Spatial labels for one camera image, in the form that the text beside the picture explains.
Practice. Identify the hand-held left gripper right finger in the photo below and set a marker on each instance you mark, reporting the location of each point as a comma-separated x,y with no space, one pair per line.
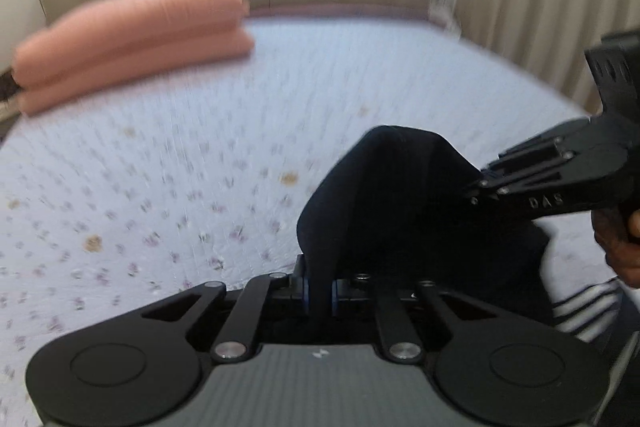
336,294

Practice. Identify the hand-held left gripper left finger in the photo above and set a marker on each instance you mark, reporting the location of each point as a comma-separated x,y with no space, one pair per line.
301,294

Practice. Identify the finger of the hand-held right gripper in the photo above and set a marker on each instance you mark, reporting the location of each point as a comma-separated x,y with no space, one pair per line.
542,147
520,182

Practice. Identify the dark garment with white stripes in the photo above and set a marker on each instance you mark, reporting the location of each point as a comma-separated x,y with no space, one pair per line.
400,207

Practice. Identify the person's right hand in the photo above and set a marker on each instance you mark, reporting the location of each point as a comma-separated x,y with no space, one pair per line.
622,259

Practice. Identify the bed with floral sheet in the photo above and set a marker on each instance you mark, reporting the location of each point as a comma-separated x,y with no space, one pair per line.
190,177

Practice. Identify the pink folded quilt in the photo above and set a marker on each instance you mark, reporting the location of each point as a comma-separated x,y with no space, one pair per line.
130,37

